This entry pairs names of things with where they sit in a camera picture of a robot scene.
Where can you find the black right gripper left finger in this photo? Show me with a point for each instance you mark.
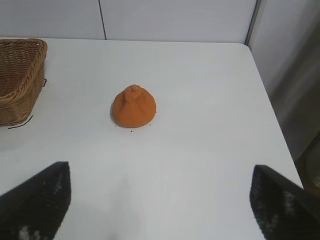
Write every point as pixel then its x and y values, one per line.
pixel 37 200

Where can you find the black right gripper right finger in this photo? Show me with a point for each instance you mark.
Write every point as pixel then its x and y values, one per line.
pixel 282 210

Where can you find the brown bread roll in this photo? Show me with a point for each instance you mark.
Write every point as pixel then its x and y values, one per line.
pixel 135 110

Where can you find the woven wicker basket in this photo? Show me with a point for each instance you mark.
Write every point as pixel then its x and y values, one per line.
pixel 17 82

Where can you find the grey partition frame post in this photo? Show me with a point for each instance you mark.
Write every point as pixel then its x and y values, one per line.
pixel 252 21

